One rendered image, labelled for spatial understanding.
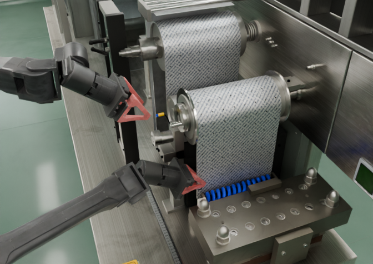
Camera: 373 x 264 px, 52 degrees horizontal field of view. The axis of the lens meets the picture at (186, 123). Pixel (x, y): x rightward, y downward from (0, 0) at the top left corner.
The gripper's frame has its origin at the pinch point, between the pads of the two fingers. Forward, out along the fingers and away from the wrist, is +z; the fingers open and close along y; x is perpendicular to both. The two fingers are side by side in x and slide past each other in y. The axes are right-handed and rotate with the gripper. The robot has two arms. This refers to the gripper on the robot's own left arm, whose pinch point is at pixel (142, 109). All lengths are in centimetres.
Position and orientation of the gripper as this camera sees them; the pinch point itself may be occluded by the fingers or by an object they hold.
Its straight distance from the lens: 89.3
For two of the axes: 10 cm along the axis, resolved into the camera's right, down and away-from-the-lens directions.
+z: 7.2, 3.6, 6.0
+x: 6.0, -7.6, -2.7
